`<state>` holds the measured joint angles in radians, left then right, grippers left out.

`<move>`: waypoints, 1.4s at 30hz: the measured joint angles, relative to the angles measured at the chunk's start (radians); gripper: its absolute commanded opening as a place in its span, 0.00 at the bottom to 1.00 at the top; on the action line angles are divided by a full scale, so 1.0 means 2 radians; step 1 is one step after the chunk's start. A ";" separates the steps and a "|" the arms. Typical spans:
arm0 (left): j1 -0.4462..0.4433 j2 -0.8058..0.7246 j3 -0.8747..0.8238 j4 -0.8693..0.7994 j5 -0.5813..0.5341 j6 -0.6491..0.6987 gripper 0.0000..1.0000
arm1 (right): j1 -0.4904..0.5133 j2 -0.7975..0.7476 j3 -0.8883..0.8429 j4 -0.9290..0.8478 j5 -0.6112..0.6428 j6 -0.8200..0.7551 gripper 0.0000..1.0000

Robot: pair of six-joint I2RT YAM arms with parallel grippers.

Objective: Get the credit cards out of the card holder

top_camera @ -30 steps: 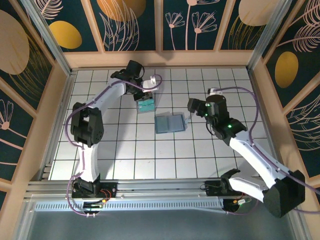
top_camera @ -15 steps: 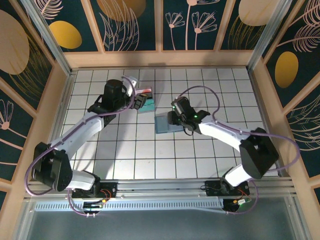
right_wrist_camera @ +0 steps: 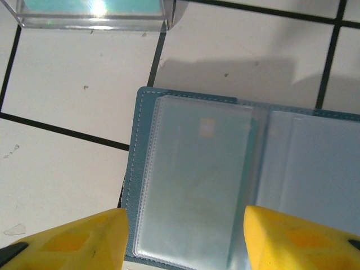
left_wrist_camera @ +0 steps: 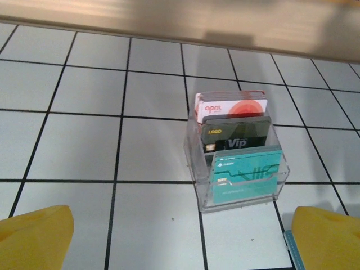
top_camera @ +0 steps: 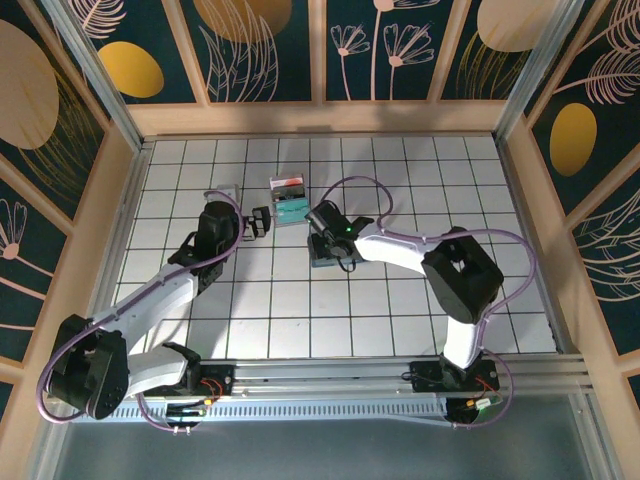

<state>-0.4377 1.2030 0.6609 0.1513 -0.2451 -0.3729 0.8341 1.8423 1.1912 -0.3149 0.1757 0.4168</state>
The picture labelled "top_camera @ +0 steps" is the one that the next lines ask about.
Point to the blue card holder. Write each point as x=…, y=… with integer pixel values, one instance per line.
x=316, y=261

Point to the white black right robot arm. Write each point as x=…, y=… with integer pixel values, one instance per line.
x=390, y=250

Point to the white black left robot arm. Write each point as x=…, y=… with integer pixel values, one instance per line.
x=160, y=295

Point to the black connector block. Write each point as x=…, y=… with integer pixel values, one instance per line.
x=187, y=413

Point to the small green circuit board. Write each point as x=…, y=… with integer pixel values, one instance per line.
x=481, y=403

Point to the aluminium side rail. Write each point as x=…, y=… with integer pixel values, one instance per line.
x=511, y=175
x=136, y=175

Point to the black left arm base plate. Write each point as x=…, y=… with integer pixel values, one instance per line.
x=225, y=375

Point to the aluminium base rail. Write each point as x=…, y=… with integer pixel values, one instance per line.
x=325, y=372

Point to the aluminium corner post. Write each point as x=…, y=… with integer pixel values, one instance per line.
x=530, y=70
x=100, y=85

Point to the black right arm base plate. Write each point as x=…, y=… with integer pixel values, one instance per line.
x=422, y=376

